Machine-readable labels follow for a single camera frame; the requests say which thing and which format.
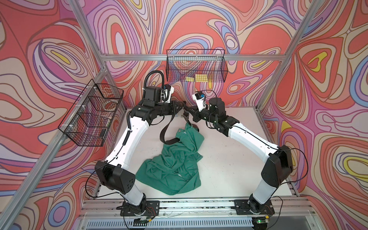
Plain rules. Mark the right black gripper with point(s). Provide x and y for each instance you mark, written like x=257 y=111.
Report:
x=196 y=113

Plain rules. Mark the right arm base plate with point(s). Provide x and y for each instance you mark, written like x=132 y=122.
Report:
x=246 y=207

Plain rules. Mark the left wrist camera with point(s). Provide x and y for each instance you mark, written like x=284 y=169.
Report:
x=167 y=92

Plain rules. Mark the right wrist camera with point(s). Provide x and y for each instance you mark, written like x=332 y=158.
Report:
x=200 y=100

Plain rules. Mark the back black wire basket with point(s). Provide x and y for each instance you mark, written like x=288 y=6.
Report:
x=183 y=63

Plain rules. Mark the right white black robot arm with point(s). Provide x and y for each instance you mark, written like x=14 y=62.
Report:
x=277 y=159

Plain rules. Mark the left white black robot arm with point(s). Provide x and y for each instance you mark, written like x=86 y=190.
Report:
x=113 y=171

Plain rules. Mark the yellow sticky note pad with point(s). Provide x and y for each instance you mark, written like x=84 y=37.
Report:
x=201 y=78

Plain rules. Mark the green trousers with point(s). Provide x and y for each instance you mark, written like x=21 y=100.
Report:
x=175 y=170

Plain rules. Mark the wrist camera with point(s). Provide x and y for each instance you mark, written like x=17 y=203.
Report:
x=167 y=92
x=200 y=100

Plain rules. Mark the aluminium front rail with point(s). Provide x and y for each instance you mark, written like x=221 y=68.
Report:
x=200 y=207

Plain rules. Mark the black wire basket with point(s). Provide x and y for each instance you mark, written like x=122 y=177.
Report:
x=183 y=63
x=88 y=122

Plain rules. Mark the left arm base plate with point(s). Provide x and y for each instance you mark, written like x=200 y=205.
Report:
x=149 y=208

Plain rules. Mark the left black wire basket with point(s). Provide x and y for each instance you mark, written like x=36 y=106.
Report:
x=88 y=122

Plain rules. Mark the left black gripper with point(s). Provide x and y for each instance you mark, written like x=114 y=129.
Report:
x=171 y=108

